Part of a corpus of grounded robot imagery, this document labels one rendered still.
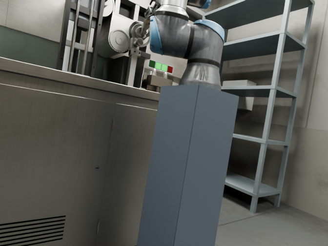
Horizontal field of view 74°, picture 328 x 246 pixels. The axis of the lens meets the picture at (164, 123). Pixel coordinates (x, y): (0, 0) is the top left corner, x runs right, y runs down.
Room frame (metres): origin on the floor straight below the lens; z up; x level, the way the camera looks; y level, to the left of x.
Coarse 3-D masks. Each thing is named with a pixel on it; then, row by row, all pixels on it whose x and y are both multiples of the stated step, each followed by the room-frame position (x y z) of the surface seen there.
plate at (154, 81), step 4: (148, 76) 1.37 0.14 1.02; (152, 76) 1.34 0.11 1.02; (156, 76) 1.36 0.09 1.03; (148, 80) 1.36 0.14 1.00; (152, 80) 1.34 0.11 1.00; (156, 80) 1.36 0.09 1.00; (160, 80) 1.38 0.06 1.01; (164, 80) 1.39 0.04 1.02; (168, 80) 1.41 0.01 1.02; (144, 84) 1.40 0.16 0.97; (148, 84) 1.37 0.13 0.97; (152, 84) 1.35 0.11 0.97; (156, 84) 1.36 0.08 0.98; (160, 84) 1.38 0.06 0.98; (164, 84) 1.40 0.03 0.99; (168, 84) 1.42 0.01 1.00
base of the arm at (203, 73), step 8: (192, 64) 0.74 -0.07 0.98; (200, 64) 0.73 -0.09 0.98; (208, 64) 0.73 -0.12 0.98; (216, 64) 0.74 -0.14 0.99; (184, 72) 0.76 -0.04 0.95; (192, 72) 0.73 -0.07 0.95; (200, 72) 0.72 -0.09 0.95; (208, 72) 0.72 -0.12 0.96; (216, 72) 0.74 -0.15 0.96; (184, 80) 0.74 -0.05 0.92; (192, 80) 0.72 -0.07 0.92; (200, 80) 0.71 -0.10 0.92; (208, 80) 0.71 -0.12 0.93; (216, 80) 0.73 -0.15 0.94; (216, 88) 0.72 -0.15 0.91
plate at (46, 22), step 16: (0, 0) 1.18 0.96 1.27; (16, 0) 1.22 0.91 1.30; (32, 0) 1.26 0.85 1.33; (48, 0) 1.31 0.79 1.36; (64, 0) 1.35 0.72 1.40; (0, 16) 1.18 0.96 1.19; (16, 16) 1.22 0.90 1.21; (32, 16) 1.27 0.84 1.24; (48, 16) 1.31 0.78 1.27; (32, 32) 1.27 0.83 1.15; (48, 32) 1.32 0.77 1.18; (176, 64) 1.89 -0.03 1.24; (176, 80) 2.06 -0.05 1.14
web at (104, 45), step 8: (112, 16) 1.21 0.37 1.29; (104, 24) 1.29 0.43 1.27; (80, 32) 1.14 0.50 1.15; (104, 32) 1.27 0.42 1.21; (128, 32) 1.29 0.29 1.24; (80, 40) 1.12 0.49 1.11; (104, 40) 1.25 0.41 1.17; (104, 48) 1.29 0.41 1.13; (112, 48) 1.22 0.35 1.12; (104, 56) 1.40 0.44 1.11; (72, 64) 1.21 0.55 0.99; (72, 72) 1.18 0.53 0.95
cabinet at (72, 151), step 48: (0, 96) 0.74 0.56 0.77; (48, 96) 0.82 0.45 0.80; (96, 96) 0.93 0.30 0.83; (0, 144) 0.75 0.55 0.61; (48, 144) 0.83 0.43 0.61; (96, 144) 0.94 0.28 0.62; (144, 144) 1.08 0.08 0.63; (0, 192) 0.76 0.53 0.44; (48, 192) 0.85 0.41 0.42; (96, 192) 0.96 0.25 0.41; (0, 240) 0.77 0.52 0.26; (48, 240) 0.86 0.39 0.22; (96, 240) 0.98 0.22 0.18
